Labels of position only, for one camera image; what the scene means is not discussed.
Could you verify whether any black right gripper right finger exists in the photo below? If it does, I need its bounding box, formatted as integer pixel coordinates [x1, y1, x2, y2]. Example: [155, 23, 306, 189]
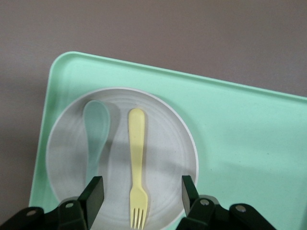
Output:
[176, 175, 274, 230]

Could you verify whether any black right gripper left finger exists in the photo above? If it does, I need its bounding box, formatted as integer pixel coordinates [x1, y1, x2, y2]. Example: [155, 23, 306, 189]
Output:
[0, 176, 105, 230]

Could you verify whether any round beige plate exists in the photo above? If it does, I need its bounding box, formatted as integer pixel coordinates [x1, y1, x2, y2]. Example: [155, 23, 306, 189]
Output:
[46, 86, 199, 230]

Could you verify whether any yellow plastic fork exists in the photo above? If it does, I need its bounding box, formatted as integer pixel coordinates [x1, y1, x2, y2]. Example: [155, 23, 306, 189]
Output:
[128, 108, 149, 228]

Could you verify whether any light green rectangular tray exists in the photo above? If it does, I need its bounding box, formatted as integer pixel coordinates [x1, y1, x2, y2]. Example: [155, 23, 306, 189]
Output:
[28, 51, 307, 230]

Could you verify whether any green plastic spoon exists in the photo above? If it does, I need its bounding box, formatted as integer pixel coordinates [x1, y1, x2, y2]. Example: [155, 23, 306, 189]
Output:
[83, 100, 111, 183]

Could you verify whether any brown table cover sheet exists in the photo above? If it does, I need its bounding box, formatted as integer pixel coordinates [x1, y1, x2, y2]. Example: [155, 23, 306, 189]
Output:
[0, 0, 307, 218]

